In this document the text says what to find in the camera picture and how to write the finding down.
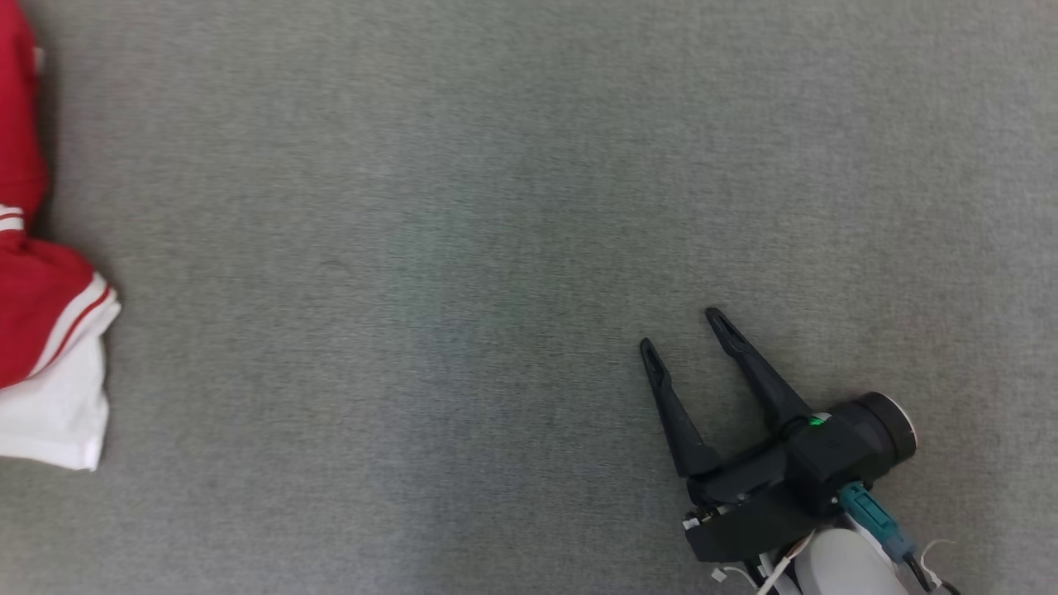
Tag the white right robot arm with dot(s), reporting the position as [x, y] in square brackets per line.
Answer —
[843, 566]

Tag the grey fabric sofa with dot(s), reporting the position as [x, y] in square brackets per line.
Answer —
[413, 248]

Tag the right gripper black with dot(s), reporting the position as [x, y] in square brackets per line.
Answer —
[744, 512]

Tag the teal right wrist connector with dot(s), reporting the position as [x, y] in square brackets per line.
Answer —
[872, 516]

